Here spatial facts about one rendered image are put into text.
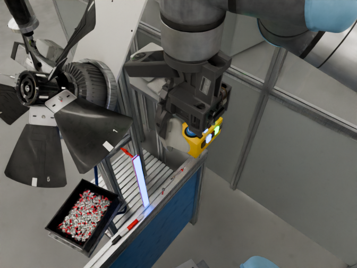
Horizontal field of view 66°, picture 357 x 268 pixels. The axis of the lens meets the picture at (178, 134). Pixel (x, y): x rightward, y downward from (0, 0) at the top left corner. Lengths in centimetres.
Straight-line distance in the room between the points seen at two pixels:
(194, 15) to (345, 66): 20
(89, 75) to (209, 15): 82
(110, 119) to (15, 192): 156
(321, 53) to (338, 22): 12
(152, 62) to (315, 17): 22
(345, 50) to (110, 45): 91
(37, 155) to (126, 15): 61
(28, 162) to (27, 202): 117
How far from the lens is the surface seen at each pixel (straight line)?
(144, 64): 42
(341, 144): 133
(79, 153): 88
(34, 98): 99
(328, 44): 39
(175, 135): 45
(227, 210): 201
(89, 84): 106
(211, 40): 32
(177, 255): 189
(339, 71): 40
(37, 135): 108
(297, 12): 28
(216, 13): 31
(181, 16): 30
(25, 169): 113
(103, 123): 89
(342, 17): 28
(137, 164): 80
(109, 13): 119
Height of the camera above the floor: 184
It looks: 53 degrees down
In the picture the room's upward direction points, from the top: straight up
